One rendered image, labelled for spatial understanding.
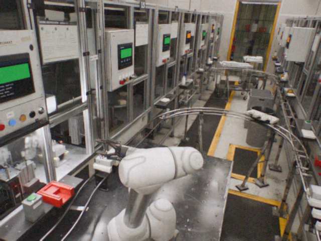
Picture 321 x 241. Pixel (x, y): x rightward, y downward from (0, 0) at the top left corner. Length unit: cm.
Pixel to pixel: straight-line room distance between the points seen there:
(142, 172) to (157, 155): 9
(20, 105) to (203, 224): 130
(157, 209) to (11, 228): 74
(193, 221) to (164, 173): 92
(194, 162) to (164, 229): 66
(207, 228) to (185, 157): 92
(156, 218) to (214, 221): 51
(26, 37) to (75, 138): 98
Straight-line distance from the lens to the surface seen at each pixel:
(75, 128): 208
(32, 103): 146
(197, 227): 176
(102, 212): 184
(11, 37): 136
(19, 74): 136
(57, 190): 165
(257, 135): 433
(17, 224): 156
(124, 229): 138
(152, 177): 91
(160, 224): 147
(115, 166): 199
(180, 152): 95
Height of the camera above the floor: 193
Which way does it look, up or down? 24 degrees down
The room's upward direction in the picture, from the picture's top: 3 degrees clockwise
